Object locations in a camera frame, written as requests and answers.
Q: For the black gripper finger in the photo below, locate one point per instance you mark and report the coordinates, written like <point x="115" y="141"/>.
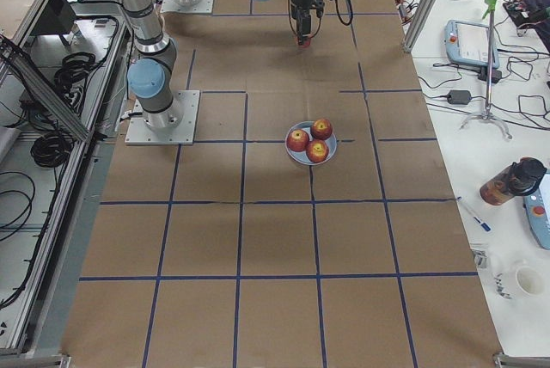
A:
<point x="303" y="25"/>

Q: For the red apple back on plate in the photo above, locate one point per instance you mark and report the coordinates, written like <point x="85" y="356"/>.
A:
<point x="321" y="129"/>

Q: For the red apple on plate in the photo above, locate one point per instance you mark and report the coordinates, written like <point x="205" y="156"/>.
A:
<point x="297" y="140"/>
<point x="317" y="151"/>
<point x="321" y="129"/>

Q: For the red apple left on plate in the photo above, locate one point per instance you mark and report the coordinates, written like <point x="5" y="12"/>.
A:
<point x="297" y="140"/>

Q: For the red apple front on plate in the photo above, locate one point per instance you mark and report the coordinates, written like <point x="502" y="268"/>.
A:
<point x="317" y="151"/>

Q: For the white round plate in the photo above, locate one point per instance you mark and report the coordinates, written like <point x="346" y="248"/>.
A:
<point x="302" y="156"/>

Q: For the teach pendant tablet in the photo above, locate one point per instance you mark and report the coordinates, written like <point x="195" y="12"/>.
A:
<point x="466" y="43"/>

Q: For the black power adapter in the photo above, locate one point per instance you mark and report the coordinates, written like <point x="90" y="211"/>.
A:
<point x="458" y="97"/>

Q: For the green reacher grabber stick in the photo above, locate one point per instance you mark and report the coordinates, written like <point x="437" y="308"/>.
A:
<point x="486" y="115"/>

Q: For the brown water bottle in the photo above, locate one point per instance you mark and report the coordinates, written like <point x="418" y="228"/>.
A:
<point x="517" y="180"/>

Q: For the blue white pen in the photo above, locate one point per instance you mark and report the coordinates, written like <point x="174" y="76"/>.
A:
<point x="475" y="216"/>

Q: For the white mug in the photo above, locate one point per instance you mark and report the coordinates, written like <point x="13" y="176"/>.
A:
<point x="519" y="281"/>

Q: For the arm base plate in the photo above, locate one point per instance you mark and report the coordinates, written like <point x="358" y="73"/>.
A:
<point x="175" y="126"/>

